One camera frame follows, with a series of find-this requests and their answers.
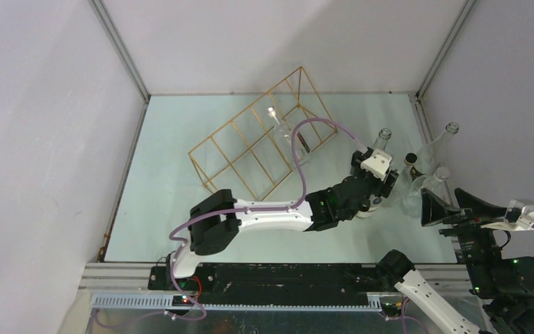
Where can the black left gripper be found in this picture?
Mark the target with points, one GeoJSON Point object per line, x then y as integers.
{"type": "Point", "coordinates": [381, 188]}

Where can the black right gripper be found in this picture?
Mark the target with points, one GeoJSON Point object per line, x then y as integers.
{"type": "Point", "coordinates": [434, 209]}

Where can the clear bottle black cap front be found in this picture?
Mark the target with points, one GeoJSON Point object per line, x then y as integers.
{"type": "Point", "coordinates": [403, 181]}

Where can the greenish bottle black label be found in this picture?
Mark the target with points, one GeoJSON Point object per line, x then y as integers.
{"type": "Point", "coordinates": [432, 155]}

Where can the clear bottle black gold label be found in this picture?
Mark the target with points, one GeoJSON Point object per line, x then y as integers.
{"type": "Point", "coordinates": [382, 139]}

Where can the clear bottle silver cap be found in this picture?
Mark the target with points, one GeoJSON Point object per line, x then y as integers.
{"type": "Point", "coordinates": [282, 134]}

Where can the clear bottle black cap white label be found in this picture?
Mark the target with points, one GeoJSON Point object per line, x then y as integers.
{"type": "Point", "coordinates": [367, 210]}

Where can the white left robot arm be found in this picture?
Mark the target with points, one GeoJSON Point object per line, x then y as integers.
{"type": "Point", "coordinates": [217, 220]}

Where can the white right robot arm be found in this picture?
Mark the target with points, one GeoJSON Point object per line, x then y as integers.
{"type": "Point", "coordinates": [508, 284]}

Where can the right circuit board with leds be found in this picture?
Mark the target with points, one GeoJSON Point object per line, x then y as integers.
{"type": "Point", "coordinates": [394, 310]}

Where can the circuit board with leds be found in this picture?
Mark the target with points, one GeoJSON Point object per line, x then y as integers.
{"type": "Point", "coordinates": [182, 301]}
{"type": "Point", "coordinates": [394, 310]}

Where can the left circuit board with leds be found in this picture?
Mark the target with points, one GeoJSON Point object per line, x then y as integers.
{"type": "Point", "coordinates": [182, 301]}

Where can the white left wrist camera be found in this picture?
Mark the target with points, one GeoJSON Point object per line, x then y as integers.
{"type": "Point", "coordinates": [378, 164]}

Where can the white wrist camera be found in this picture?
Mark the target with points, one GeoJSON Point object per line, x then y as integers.
{"type": "Point", "coordinates": [519, 217]}
{"type": "Point", "coordinates": [378, 164]}

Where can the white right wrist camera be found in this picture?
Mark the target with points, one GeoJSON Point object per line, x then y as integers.
{"type": "Point", "coordinates": [519, 217]}

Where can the gold wire wine rack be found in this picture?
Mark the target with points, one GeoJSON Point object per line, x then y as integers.
{"type": "Point", "coordinates": [243, 156]}

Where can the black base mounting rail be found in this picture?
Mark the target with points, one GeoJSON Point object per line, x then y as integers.
{"type": "Point", "coordinates": [295, 285]}

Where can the aluminium frame profile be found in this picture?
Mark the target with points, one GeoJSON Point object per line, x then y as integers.
{"type": "Point", "coordinates": [104, 17]}

